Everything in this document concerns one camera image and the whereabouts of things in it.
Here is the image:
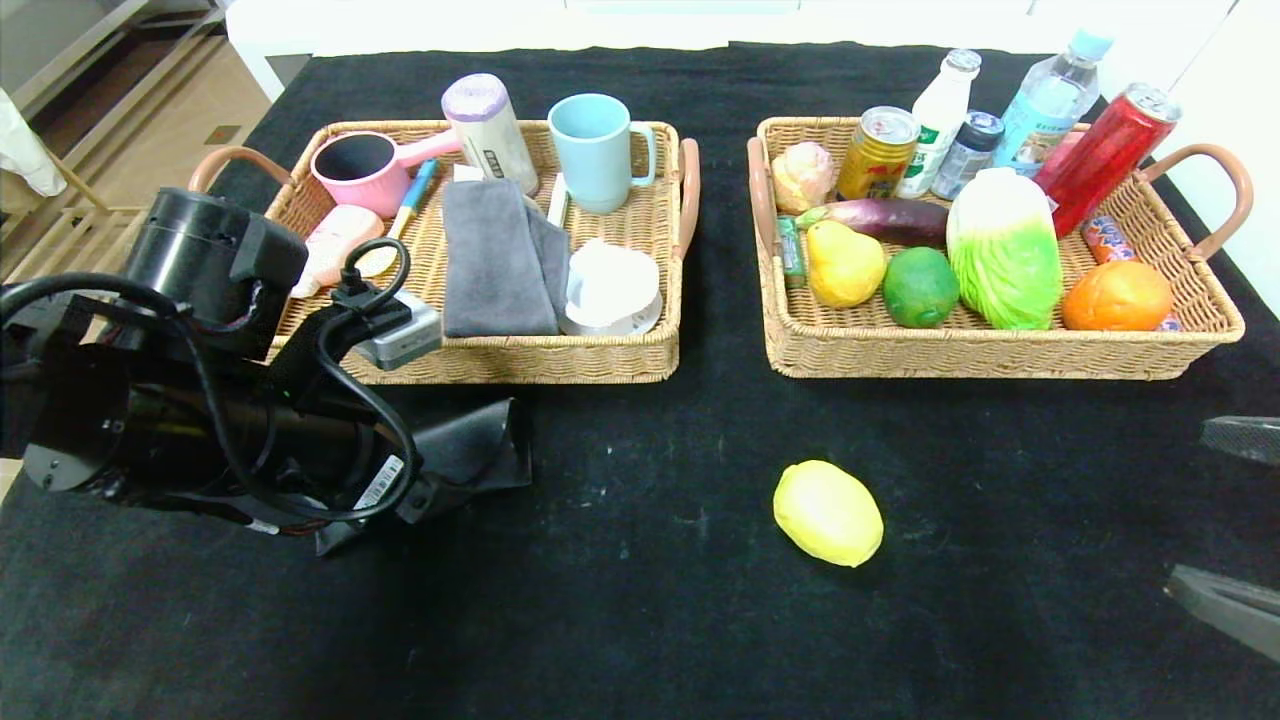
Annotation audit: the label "green white napa cabbage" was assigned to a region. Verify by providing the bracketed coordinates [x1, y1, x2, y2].
[945, 167, 1064, 332]

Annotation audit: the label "orange fruit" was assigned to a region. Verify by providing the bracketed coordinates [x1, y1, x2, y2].
[1062, 261, 1174, 333]

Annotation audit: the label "grey towel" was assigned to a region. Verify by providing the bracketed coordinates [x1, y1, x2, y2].
[441, 163, 573, 338]

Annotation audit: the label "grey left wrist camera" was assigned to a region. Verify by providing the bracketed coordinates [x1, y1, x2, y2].
[352, 290, 444, 372]

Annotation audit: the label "yellow spoon blue handle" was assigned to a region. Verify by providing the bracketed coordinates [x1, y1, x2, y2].
[355, 160, 440, 279]

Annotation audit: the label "pink lotion bottle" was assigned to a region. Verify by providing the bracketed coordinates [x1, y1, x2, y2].
[290, 205, 386, 300]

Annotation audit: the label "white table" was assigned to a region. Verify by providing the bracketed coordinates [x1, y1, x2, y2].
[226, 0, 1061, 106]

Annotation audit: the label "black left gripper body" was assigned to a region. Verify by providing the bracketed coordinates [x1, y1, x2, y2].
[218, 398, 445, 559]

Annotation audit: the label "gold drink can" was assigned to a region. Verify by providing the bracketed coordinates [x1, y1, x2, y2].
[836, 107, 921, 204]

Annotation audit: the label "beige tumbler purple lid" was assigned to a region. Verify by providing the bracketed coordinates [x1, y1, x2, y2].
[441, 72, 540, 199]

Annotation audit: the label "gold metal rack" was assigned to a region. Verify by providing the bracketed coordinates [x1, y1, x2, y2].
[0, 140, 151, 291]

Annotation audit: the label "black tablecloth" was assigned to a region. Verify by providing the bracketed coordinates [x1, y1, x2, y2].
[0, 45, 1280, 720]

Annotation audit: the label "purple eggplant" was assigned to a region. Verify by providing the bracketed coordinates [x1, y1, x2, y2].
[796, 197, 951, 251]

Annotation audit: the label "small blue lid bottle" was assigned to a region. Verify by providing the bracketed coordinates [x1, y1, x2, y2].
[929, 112, 1004, 203]

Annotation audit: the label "teal mug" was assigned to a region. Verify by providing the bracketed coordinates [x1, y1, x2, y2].
[547, 92, 658, 215]

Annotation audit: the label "white plate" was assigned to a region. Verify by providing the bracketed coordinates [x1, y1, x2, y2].
[560, 238, 665, 338]

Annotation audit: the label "green lime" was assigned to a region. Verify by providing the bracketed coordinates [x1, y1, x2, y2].
[882, 246, 963, 329]

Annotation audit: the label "clear water bottle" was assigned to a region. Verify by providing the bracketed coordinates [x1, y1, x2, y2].
[985, 26, 1115, 186]

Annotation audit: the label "red drink can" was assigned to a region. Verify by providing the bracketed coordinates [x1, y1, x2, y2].
[1035, 84, 1182, 239]

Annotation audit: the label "small green candy pack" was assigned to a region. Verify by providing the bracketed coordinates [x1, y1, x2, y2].
[777, 217, 809, 291]

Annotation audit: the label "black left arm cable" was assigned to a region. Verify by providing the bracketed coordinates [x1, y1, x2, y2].
[0, 238, 421, 526]

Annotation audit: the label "yellow lemon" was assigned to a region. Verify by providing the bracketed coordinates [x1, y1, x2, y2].
[773, 460, 885, 568]

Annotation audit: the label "yellow pear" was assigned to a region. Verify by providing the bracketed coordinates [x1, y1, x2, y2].
[806, 220, 888, 309]

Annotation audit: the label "orange blue candy roll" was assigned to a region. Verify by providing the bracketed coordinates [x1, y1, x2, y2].
[1080, 215, 1183, 334]

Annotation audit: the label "pink snack packet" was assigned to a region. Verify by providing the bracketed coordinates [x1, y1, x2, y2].
[1040, 131, 1081, 176]

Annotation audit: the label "white hanging cloth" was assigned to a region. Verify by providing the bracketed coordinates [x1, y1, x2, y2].
[0, 85, 41, 197]

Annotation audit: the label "beige framed wooden bench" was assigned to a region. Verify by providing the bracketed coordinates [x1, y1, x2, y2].
[0, 0, 233, 161]

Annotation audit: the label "white milk bottle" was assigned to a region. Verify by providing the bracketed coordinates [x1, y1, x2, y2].
[893, 50, 982, 200]

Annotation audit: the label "black glasses case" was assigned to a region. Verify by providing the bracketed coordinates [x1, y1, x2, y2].
[315, 398, 534, 557]

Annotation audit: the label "pink cup with handle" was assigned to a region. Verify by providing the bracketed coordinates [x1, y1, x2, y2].
[310, 130, 463, 219]

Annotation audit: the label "wicker basket brown handles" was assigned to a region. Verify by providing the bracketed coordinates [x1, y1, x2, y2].
[747, 116, 1253, 380]
[188, 120, 702, 386]

